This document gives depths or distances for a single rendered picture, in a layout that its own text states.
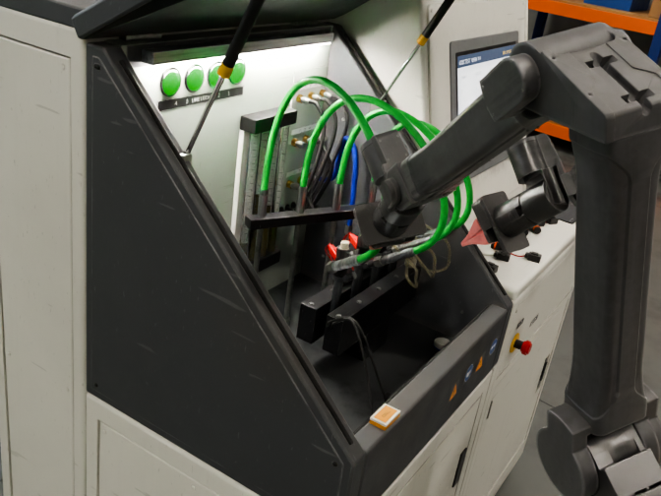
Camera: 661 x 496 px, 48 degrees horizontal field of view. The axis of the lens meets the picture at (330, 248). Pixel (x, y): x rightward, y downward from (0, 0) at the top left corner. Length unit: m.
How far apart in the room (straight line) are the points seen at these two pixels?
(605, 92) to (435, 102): 1.14
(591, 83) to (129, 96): 0.77
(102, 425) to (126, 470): 0.10
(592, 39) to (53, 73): 0.90
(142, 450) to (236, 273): 0.47
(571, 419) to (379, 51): 1.13
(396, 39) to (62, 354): 0.95
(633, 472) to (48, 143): 1.03
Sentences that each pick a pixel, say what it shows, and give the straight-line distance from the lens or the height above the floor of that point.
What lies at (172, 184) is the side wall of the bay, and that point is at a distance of 1.17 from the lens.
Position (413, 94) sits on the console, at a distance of 1.69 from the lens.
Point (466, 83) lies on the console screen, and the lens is 1.88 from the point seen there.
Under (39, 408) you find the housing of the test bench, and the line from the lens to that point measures 1.68.
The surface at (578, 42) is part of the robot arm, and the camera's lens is 0.66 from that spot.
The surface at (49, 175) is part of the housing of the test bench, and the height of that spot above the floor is 1.20.
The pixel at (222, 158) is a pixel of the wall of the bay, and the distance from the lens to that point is 1.51.
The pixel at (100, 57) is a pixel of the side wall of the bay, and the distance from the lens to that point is 1.23.
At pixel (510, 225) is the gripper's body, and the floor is 1.27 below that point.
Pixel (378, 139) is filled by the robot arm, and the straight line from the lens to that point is 1.06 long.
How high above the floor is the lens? 1.70
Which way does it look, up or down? 25 degrees down
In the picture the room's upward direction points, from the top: 9 degrees clockwise
